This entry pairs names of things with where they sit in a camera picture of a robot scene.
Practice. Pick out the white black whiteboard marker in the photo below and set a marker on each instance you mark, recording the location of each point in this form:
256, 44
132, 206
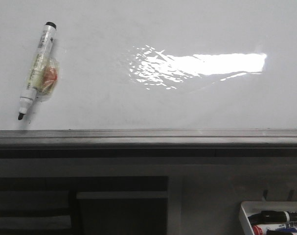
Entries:
34, 79

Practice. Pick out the white whiteboard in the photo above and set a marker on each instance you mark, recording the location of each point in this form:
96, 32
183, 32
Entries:
148, 64

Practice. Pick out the dark cabinet with white shelf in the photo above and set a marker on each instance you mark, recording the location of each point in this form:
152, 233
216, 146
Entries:
129, 205

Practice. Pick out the white marker tray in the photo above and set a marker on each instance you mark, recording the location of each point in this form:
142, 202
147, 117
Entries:
249, 208

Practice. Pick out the red capped marker in tray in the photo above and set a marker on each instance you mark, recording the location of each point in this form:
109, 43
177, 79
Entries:
263, 228

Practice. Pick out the black capped marker in tray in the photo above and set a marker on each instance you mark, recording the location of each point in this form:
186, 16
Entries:
272, 217

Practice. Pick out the blue marker in tray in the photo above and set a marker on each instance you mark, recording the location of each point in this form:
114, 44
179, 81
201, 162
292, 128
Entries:
289, 231

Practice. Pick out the grey aluminium whiteboard frame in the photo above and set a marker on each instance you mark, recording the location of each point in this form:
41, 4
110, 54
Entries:
148, 139

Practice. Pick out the left black wall hook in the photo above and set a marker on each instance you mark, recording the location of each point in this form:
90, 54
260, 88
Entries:
264, 195

